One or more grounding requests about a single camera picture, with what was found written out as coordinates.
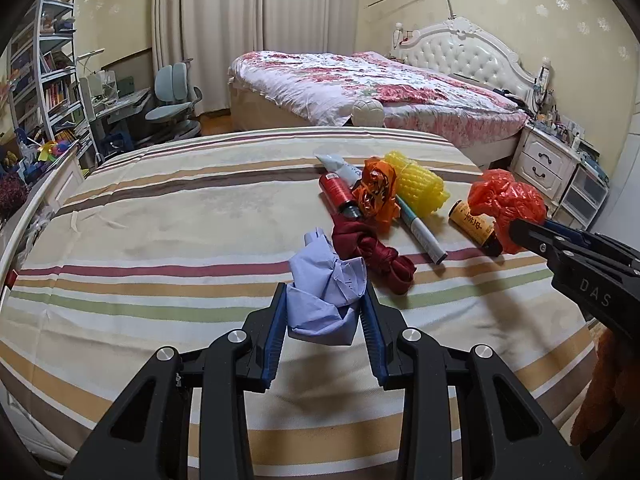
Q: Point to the grey blue desk chair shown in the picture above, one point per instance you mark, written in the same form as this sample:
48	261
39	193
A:
174	117

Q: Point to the clear plastic drawer unit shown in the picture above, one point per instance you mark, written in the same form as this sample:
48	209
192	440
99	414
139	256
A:
583	198

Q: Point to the lavender paper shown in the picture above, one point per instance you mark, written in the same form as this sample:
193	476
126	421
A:
322	300

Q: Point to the yellow brown small bottle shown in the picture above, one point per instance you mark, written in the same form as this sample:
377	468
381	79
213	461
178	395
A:
478	228

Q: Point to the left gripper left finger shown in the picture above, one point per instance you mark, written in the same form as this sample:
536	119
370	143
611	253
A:
145	432

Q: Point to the striped bed sheet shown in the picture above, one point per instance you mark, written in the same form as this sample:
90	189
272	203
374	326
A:
177	244

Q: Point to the orange foil snack wrapper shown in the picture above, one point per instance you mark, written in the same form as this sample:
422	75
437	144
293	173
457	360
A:
375	194

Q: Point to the orange red plastic bag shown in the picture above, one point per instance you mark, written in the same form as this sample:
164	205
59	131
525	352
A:
498	195

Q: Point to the floral pink bed quilt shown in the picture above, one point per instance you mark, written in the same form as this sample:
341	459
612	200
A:
318	89

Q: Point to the white round bedpost knob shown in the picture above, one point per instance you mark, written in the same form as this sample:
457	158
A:
368	113

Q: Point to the yellow foam fruit net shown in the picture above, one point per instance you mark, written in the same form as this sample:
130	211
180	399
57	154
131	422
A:
422	190

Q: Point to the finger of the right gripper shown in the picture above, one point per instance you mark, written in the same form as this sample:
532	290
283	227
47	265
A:
564	232
537	237

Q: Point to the white squeeze tube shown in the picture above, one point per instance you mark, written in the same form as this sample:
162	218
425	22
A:
349	173

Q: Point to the red cylindrical tube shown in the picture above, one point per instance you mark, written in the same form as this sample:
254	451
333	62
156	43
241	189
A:
339	195

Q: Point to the teal white marker pen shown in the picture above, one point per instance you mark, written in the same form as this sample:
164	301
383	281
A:
421	232

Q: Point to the white bookshelf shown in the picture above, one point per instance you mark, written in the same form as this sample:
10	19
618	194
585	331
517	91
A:
45	98

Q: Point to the beige curtains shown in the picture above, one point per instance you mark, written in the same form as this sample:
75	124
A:
211	34

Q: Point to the white tufted headboard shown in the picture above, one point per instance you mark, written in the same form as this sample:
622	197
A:
459	47

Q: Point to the white nightstand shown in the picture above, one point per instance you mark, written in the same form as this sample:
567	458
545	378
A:
544	162

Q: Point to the study desk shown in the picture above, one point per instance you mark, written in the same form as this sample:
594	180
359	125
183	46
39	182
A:
108	122

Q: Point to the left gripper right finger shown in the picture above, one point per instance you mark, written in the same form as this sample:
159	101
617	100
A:
460	402

